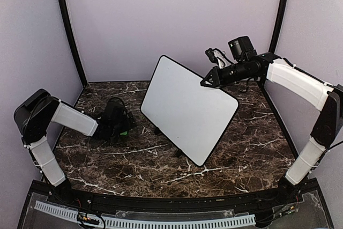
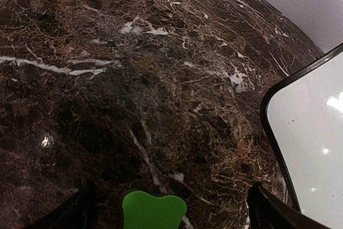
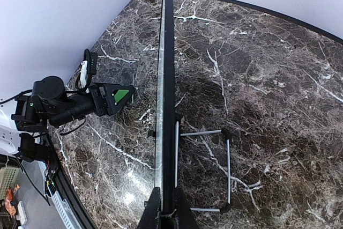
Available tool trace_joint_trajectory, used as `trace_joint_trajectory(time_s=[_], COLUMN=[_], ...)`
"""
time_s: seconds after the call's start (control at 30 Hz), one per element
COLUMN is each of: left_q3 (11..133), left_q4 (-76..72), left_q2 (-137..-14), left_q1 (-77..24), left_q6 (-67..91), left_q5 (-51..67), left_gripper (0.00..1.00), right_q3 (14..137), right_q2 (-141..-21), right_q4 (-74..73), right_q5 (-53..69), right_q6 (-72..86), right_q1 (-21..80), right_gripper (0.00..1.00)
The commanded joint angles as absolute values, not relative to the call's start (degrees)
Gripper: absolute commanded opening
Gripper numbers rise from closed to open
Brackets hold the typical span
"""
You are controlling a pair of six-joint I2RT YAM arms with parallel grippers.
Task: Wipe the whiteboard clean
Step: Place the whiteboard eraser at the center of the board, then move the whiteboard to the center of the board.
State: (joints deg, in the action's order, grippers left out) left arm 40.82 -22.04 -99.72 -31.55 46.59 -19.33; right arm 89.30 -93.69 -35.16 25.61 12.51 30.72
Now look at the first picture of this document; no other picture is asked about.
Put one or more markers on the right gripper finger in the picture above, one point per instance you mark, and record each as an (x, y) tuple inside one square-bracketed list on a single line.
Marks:
[(212, 85), (207, 79)]

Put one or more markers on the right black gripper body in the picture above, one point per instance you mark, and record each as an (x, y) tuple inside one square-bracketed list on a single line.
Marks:
[(216, 75)]

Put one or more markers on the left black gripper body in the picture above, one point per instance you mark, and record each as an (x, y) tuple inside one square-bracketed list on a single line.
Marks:
[(117, 131)]

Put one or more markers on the white whiteboard black frame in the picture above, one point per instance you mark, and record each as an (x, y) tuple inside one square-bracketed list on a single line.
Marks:
[(191, 116)]

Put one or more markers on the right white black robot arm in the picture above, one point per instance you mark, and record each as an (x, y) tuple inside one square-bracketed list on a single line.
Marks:
[(326, 98)]

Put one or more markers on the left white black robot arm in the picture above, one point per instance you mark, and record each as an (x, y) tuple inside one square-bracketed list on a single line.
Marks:
[(34, 116)]

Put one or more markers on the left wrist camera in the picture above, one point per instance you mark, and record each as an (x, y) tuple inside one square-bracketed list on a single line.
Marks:
[(115, 112)]

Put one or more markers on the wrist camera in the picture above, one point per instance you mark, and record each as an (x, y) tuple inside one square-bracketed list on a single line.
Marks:
[(218, 57), (115, 112)]

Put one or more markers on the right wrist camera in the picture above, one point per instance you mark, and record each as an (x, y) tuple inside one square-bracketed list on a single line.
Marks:
[(218, 57)]

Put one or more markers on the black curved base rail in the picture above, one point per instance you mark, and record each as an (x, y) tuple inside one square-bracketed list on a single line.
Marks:
[(259, 201)]

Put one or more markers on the right black frame post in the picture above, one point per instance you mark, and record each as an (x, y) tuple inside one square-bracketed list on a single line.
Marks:
[(277, 25)]

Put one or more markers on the black frame post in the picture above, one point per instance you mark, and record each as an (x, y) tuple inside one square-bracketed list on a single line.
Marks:
[(277, 25), (71, 41)]

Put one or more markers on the white slotted cable duct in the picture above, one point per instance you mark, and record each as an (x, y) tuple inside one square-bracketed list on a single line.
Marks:
[(72, 215)]

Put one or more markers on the left black frame post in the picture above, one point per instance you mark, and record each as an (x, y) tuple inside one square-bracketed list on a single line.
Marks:
[(71, 41)]

